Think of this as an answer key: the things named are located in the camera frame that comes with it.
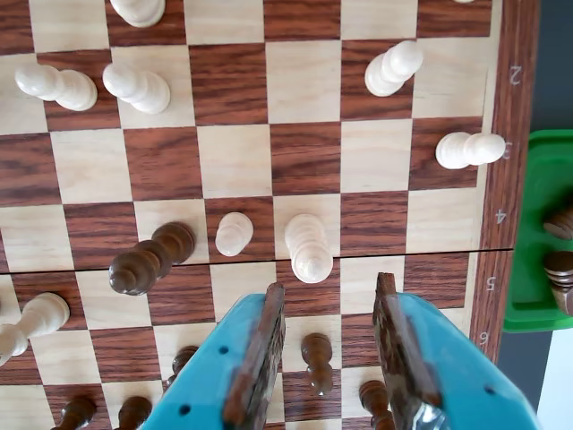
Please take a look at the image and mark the folding wooden chessboard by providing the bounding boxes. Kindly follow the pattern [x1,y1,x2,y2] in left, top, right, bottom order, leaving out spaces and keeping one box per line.
[0,0,543,430]

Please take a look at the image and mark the dark wooden queen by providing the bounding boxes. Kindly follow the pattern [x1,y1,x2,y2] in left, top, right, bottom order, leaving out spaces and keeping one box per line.
[108,221,197,297]

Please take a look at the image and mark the green plastic tray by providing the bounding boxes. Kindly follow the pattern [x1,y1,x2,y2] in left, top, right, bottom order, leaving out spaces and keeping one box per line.
[500,128,573,335]

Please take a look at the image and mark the dark wooden pawn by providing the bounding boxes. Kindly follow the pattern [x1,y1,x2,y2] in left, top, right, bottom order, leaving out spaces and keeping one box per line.
[357,379,396,430]
[117,395,154,430]
[300,332,335,398]
[161,344,201,393]
[50,395,98,430]
[543,207,573,242]

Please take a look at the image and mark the dark wooden knight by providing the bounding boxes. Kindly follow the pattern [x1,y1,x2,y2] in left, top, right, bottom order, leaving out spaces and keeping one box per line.
[543,249,573,315]

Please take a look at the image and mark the tall light wooden piece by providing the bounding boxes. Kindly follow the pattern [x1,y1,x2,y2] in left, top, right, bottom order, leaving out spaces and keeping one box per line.
[0,291,72,367]

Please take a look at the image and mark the light wooden queen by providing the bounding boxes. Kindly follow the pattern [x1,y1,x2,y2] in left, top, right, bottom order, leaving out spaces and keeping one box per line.
[284,213,335,285]

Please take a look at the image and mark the light wooden pawn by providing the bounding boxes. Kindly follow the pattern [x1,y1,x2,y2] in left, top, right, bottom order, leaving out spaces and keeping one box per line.
[434,131,507,170]
[214,211,255,258]
[101,61,172,115]
[363,39,424,99]
[13,62,98,112]

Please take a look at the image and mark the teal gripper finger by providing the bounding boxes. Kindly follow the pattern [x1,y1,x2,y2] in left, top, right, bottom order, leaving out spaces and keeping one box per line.
[372,271,541,430]
[141,281,287,430]

